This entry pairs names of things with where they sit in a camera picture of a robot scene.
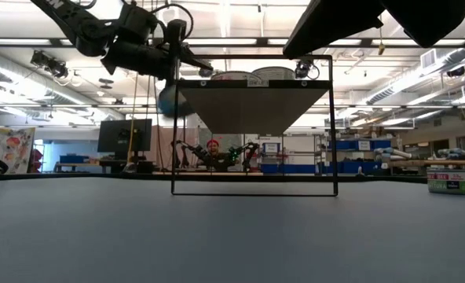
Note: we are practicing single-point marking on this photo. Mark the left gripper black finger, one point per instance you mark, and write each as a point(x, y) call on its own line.
point(195, 59)
point(176, 43)

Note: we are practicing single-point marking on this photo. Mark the black computer monitor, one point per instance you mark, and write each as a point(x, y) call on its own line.
point(124, 135)

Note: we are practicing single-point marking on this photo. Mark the black overhead frame beam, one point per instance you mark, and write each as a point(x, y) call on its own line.
point(232, 41)

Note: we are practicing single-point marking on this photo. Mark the blue framed white sign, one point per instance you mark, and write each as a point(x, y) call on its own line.
point(271, 148)

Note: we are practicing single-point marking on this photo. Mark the long wooden bench top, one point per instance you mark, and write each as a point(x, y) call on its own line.
point(440, 162)

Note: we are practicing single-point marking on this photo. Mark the blue flat box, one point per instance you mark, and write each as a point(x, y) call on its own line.
point(73, 159)

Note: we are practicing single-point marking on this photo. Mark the black ceiling spotlight cluster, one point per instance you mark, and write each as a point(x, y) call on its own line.
point(50, 65)

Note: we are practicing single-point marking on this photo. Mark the yellow hanging connector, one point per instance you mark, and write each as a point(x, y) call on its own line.
point(381, 49)

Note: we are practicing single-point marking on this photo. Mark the person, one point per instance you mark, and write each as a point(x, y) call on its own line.
point(213, 156)

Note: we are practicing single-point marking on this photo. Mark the black background robot arm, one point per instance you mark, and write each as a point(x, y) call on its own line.
point(248, 151)
point(185, 151)

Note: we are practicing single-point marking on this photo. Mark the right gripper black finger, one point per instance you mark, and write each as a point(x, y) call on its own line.
point(326, 27)

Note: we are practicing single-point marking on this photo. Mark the black ceiling dome device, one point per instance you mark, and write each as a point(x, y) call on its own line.
point(456, 71)

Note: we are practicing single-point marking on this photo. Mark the white air vent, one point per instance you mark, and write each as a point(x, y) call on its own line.
point(429, 58)

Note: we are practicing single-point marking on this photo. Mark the colourful painted poster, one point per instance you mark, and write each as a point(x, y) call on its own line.
point(8, 147)

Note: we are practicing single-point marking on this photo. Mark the blue storage bin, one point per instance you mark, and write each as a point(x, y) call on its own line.
point(381, 144)
point(269, 168)
point(340, 145)

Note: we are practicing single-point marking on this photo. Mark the black table frame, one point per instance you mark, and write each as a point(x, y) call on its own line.
point(99, 177)

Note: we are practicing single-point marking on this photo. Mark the wooden block platform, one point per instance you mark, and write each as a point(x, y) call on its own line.
point(256, 110)

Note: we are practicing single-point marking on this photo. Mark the pale grey robot arm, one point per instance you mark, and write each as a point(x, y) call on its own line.
point(454, 153)
point(391, 154)

